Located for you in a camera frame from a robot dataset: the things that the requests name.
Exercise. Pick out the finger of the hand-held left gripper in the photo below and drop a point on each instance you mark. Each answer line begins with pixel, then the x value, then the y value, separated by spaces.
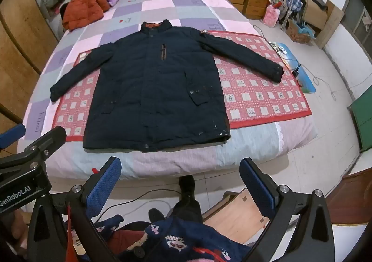
pixel 11 135
pixel 46 145

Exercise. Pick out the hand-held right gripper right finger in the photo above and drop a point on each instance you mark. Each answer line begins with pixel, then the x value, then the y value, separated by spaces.
pixel 257 185

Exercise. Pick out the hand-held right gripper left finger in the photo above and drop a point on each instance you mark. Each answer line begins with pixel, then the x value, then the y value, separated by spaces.
pixel 103 182

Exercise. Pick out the dark navy padded jacket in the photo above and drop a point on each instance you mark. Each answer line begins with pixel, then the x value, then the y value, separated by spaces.
pixel 151 90

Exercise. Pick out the plaid clothes pile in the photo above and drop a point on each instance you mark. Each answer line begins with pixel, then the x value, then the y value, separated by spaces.
pixel 293 1

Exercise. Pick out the wooden stool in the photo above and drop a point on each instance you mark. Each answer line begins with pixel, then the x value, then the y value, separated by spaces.
pixel 241 215

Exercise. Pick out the person's black shoe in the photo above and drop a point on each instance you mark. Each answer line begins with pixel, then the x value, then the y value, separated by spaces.
pixel 186 185
pixel 156 215

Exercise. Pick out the person's black trouser leg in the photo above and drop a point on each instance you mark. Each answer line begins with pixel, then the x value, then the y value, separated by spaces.
pixel 187 209

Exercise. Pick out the wooden wardrobe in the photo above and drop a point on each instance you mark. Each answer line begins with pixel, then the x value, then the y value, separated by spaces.
pixel 20 46

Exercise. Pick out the person's navy patterned sweater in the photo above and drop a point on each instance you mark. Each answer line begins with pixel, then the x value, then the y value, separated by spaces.
pixel 189 243

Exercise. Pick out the brown wooden furniture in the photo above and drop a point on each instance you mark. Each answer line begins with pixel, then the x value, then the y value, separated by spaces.
pixel 351 192

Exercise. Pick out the red checkered blanket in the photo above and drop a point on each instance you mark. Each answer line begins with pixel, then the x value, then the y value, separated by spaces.
pixel 250 87

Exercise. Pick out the blue floor mat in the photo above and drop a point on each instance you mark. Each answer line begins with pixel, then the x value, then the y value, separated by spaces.
pixel 305 78

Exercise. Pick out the black power adapter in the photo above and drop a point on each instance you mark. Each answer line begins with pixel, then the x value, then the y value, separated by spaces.
pixel 296 72

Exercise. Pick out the green cabinet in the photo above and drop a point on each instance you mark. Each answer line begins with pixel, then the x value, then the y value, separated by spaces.
pixel 363 122

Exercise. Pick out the white power strip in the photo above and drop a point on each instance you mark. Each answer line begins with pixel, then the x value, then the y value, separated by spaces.
pixel 280 49

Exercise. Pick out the orange down jacket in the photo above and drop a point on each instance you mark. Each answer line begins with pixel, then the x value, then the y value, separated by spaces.
pixel 84 6

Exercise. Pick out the small cardboard box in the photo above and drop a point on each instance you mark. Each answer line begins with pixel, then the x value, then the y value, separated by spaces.
pixel 299 32

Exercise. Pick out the pink bag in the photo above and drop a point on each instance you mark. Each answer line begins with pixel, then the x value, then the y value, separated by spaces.
pixel 271 16

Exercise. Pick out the wooden nightstand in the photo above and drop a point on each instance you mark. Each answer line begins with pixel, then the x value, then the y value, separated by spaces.
pixel 252 3

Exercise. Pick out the large cardboard box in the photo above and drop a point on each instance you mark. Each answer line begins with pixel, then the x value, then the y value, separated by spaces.
pixel 314 12

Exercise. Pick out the bed with patchwork sheet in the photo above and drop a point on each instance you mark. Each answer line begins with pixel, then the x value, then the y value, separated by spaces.
pixel 162 3

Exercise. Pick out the grey framed window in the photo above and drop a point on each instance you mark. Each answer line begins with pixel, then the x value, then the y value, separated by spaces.
pixel 359 17

